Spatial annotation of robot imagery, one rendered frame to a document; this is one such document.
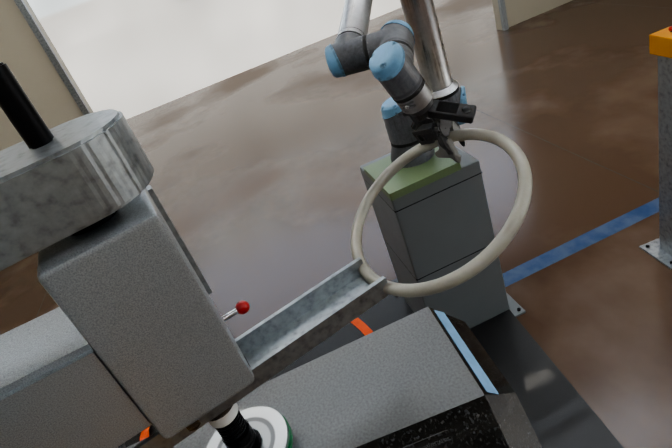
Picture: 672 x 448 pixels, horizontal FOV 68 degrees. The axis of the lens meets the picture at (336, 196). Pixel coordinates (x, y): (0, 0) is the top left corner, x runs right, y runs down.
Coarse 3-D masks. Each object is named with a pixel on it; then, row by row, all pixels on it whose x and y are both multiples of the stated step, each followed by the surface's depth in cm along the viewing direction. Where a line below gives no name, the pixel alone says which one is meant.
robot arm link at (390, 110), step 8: (384, 104) 204; (392, 104) 200; (384, 112) 202; (392, 112) 199; (400, 112) 198; (384, 120) 205; (392, 120) 201; (400, 120) 200; (408, 120) 199; (392, 128) 203; (400, 128) 201; (408, 128) 201; (392, 136) 206; (400, 136) 203; (408, 136) 203; (400, 144) 206
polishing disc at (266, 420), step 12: (252, 408) 127; (264, 408) 125; (252, 420) 123; (264, 420) 122; (276, 420) 121; (216, 432) 124; (264, 432) 119; (276, 432) 118; (288, 432) 118; (216, 444) 121; (264, 444) 116; (276, 444) 115; (288, 444) 116
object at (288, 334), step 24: (360, 264) 124; (312, 288) 120; (336, 288) 123; (360, 288) 121; (288, 312) 118; (312, 312) 120; (336, 312) 111; (360, 312) 114; (240, 336) 115; (264, 336) 117; (288, 336) 116; (312, 336) 109; (264, 360) 106; (288, 360) 108; (216, 408) 103; (192, 432) 102
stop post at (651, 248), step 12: (660, 36) 191; (660, 48) 192; (660, 60) 198; (660, 72) 200; (660, 84) 202; (660, 96) 205; (660, 108) 208; (660, 120) 210; (660, 132) 213; (660, 144) 216; (660, 156) 219; (660, 168) 222; (660, 180) 225; (660, 192) 228; (660, 204) 231; (660, 216) 234; (660, 228) 238; (660, 240) 241; (648, 252) 244; (660, 252) 241
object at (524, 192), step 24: (432, 144) 136; (504, 144) 118; (528, 168) 110; (528, 192) 106; (360, 216) 136; (360, 240) 132; (504, 240) 102; (480, 264) 102; (384, 288) 115; (408, 288) 110; (432, 288) 106
